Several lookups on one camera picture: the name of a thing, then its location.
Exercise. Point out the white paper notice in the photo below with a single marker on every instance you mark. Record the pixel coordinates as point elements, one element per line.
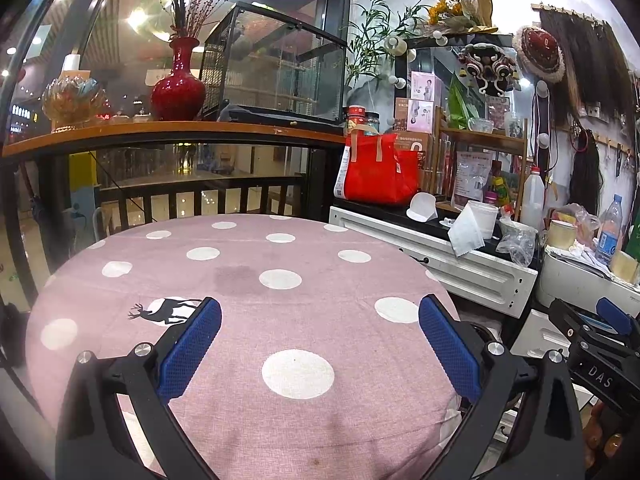
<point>472,177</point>

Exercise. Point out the pile of white papers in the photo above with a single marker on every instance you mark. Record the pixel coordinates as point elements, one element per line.
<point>585,257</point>

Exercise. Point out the red round hat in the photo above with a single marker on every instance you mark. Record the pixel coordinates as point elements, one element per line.
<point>540,52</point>

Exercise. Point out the green bamboo plant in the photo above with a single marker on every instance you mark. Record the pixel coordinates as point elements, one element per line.
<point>375,35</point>

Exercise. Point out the beige tape roll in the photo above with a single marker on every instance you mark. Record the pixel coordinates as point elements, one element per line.
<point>624,266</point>

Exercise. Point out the wooden counter ledge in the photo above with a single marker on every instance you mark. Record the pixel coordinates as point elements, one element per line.
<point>175,132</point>

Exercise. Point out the clear plastic cup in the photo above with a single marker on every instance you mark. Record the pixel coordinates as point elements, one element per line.
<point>514,125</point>

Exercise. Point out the pink cosmetic box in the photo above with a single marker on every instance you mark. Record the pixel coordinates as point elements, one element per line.
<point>426,87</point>

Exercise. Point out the yellow board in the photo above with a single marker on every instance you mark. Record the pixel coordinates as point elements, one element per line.
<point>82,172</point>

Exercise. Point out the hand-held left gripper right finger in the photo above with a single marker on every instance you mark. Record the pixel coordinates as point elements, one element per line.
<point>447,347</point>

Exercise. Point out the glass display case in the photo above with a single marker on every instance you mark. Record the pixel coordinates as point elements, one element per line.
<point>275,70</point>

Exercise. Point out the glass jar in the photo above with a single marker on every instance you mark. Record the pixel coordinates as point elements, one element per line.
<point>372,124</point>

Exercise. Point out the black railing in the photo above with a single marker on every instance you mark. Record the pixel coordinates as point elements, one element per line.
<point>200,186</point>

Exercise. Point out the cream paper cup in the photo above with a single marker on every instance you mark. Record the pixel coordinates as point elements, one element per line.
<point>562,235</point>

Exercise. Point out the clear water bottle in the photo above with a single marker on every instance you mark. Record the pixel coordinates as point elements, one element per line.
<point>609,235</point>

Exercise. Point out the brown box with pink picture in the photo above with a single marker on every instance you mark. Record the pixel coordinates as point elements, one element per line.
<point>415,115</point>

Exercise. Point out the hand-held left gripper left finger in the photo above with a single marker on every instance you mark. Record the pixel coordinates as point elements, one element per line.
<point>192,347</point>

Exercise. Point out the dried flower branches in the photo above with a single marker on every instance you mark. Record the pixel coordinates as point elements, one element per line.
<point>195,7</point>

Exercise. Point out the pinkish plastic bag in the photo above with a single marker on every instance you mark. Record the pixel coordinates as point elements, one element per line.
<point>585,217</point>

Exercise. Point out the pink polka dot tablecloth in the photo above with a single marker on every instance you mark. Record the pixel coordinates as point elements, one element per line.
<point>310,320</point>

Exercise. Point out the black braided wig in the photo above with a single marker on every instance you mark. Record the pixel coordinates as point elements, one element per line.
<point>586,175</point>

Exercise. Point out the yellow bottle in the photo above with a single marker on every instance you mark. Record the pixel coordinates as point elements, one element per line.
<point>500,187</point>

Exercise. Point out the person's right hand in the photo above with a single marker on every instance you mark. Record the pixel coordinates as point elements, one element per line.
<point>607,440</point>

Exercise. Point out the wooden shelf rack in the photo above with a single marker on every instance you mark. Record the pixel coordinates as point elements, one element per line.
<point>480,135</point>

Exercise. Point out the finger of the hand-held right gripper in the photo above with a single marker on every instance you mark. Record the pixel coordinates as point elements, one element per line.
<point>570,322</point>
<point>614,316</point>

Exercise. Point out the white plastic bottle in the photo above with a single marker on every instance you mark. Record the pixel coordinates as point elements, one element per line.
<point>532,200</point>

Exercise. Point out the orange brown box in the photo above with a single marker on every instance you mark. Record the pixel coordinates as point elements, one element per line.
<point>412,147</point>

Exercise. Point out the ornate beaded headdress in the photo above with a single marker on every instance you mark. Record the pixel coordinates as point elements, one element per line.
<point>487,67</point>

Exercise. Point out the gold lotus bowl ornament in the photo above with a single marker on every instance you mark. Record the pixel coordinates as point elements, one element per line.
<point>70,105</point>

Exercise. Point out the clear plastic bag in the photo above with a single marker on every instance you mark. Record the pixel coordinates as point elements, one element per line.
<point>517,242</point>

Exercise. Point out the white drawer unit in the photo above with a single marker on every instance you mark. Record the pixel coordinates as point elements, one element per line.
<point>537,332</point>

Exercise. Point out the red tote bag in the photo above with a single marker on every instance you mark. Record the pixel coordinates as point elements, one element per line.
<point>380,175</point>

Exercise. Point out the red tin can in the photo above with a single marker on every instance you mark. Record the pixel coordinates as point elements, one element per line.
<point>356,120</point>

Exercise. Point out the red ceramic vase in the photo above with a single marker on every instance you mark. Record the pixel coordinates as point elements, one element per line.
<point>177,92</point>

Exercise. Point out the white drawer cabinet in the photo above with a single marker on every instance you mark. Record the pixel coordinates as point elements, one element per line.
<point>450,265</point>

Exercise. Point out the vanity mirror with bulbs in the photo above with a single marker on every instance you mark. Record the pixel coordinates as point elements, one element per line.
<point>445,60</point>

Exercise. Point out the sunflower bouquet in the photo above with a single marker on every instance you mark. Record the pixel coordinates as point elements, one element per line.
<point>450,7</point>

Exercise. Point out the hanging dark hair extensions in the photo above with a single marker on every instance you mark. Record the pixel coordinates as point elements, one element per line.
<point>585,55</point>

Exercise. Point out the glass bowl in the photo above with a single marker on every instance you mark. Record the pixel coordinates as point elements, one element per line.
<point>481,125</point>

